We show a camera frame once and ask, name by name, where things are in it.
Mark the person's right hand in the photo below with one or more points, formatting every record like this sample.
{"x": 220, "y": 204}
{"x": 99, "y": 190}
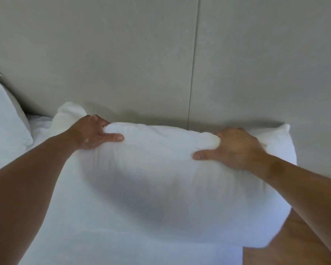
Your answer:
{"x": 238, "y": 151}

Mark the person's left hand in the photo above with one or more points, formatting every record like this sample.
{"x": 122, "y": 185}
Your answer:
{"x": 90, "y": 131}

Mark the person's left thumb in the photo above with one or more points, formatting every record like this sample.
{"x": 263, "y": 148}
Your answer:
{"x": 113, "y": 137}

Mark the person's right thumb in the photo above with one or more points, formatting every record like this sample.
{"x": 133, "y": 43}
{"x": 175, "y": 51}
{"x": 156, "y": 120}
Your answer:
{"x": 205, "y": 155}

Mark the white pillow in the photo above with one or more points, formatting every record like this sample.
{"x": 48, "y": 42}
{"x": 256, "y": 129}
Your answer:
{"x": 5, "y": 126}
{"x": 168, "y": 179}

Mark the person's right forearm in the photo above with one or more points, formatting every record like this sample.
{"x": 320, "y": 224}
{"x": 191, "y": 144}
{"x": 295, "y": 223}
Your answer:
{"x": 306, "y": 193}

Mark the person's left forearm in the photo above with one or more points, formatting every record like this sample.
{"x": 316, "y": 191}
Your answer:
{"x": 24, "y": 195}

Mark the beige padded headboard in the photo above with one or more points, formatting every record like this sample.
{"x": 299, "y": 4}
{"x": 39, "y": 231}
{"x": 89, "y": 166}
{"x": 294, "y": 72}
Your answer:
{"x": 165, "y": 60}

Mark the white bed sheet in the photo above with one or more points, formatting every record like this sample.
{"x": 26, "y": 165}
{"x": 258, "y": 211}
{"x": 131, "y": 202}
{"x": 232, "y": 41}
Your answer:
{"x": 99, "y": 234}

